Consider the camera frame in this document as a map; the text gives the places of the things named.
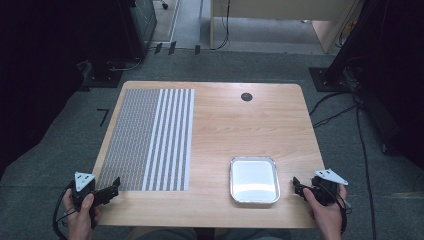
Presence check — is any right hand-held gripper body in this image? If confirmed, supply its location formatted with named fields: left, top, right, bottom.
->
left=310, top=167, right=350, bottom=207

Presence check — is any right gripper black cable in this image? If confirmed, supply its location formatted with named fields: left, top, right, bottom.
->
left=333, top=191, right=352, bottom=236

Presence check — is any black curtain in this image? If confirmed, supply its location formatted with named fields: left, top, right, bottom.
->
left=324, top=0, right=424, bottom=171
left=0, top=0, right=148, bottom=181

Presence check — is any silver foil tray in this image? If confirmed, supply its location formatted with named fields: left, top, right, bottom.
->
left=228, top=155, right=282, bottom=205

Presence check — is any black angled floor tape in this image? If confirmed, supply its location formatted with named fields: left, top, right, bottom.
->
left=96, top=107, right=111, bottom=128

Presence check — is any black floor cable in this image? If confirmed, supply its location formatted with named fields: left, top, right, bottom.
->
left=308, top=90, right=355, bottom=117
left=312, top=104, right=358, bottom=130
left=353, top=94, right=378, bottom=240

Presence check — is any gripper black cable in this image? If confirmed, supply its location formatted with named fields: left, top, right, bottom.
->
left=51, top=181, right=76, bottom=240
left=333, top=191, right=352, bottom=236

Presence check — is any person's left hand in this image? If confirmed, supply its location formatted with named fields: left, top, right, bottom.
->
left=62, top=192, right=103, bottom=240

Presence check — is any person's right hand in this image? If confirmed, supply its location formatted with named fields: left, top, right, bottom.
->
left=302, top=183, right=349, bottom=240

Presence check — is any light wooden desk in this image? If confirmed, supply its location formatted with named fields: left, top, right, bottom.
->
left=209, top=0, right=365, bottom=55

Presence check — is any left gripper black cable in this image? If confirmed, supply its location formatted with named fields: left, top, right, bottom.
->
left=51, top=181, right=76, bottom=240

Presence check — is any dark cabinet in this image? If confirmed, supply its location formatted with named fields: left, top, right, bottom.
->
left=128, top=0, right=158, bottom=59

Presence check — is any black stand base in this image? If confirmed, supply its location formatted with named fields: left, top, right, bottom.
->
left=78, top=59, right=125, bottom=92
left=308, top=66, right=354, bottom=93

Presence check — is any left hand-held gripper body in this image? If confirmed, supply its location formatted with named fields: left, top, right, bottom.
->
left=70, top=171, right=98, bottom=212

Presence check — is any grey striped placemat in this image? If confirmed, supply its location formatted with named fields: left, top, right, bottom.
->
left=95, top=87, right=196, bottom=193

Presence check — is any grey floor cable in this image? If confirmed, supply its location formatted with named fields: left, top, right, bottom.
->
left=109, top=57, right=144, bottom=73

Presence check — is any black hanging desk cable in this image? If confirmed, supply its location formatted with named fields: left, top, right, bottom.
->
left=210, top=0, right=232, bottom=52

